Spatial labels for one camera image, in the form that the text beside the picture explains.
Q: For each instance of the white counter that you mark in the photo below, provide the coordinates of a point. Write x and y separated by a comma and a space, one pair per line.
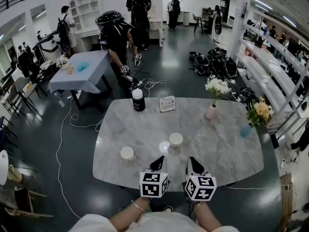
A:
184, 16

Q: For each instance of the pink vase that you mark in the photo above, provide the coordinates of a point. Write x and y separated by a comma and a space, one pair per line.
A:
211, 111

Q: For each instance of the dark metal chair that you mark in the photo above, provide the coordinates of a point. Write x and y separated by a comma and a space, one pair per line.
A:
4, 134

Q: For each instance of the person's left forearm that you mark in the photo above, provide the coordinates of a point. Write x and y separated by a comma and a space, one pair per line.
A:
125, 214

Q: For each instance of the white potted flowers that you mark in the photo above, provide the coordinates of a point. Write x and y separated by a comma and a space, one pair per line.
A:
62, 61

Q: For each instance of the black white floor appliance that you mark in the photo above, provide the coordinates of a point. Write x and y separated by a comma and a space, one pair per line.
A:
48, 46

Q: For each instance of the blue vase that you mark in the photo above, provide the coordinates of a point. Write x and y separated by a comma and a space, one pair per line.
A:
246, 130

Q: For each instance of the black side table frame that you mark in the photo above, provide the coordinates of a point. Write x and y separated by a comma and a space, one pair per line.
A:
82, 101

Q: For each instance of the white ornate desk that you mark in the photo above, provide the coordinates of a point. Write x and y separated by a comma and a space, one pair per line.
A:
155, 25

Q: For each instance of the white power strip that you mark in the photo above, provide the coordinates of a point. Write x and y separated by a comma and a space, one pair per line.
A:
140, 83

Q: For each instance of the low open shelf unit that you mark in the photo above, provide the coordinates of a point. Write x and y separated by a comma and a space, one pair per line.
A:
207, 12

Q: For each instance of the pile of black backpacks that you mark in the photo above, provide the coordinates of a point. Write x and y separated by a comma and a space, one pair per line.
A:
212, 63

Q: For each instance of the person's white shirt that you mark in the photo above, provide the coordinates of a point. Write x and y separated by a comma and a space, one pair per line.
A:
157, 223

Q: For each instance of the ceiling tube light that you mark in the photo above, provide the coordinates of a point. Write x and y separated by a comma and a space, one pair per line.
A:
289, 21
262, 3

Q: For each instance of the single black backpack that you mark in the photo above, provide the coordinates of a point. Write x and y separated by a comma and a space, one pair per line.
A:
249, 97

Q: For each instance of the light wooden frame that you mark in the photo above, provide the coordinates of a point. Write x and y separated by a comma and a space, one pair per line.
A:
287, 197

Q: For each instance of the grey cushioned chair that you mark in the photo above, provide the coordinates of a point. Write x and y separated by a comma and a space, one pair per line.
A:
23, 86

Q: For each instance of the person's right forearm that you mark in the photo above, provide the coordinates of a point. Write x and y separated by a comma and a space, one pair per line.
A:
205, 214

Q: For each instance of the turquoise fluffy object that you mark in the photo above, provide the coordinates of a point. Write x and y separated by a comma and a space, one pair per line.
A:
83, 66

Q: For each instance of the small yellow object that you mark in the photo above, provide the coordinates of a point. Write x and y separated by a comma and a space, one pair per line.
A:
70, 69

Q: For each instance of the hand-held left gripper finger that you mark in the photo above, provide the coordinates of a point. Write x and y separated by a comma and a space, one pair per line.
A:
157, 164
164, 168

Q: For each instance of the white flower bouquet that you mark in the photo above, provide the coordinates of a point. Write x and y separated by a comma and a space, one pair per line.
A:
217, 87

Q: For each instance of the round white side table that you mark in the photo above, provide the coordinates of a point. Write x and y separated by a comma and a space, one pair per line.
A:
3, 163

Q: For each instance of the beige stool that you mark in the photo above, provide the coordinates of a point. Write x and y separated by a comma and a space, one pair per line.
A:
12, 174

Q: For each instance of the black folding chair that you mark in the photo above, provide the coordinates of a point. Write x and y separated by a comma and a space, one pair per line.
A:
198, 22

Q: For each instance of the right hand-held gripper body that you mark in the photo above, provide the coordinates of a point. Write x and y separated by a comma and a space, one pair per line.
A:
200, 188

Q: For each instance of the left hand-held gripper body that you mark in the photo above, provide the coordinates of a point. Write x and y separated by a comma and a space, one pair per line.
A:
152, 185

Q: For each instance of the white cubby shelf cabinet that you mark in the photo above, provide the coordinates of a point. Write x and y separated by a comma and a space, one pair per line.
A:
85, 6

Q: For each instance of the wooden chair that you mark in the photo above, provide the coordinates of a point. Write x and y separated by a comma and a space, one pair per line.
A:
24, 202

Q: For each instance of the person's white black shoe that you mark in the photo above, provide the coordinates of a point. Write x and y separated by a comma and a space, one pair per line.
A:
168, 208

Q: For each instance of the yellow flower bouquet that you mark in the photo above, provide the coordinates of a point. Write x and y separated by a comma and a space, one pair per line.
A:
259, 112

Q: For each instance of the black bottle with white lid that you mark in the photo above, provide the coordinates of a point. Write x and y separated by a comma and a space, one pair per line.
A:
138, 104

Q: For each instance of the white paper cup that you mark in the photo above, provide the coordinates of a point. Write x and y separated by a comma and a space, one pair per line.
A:
175, 138
127, 152

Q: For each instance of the white metal shelving rack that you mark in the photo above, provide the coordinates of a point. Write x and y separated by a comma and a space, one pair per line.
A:
260, 64

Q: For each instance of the small standing sign card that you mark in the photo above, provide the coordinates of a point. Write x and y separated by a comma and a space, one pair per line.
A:
166, 104

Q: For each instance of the white power adapter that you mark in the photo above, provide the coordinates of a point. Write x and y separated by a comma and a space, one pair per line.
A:
61, 103

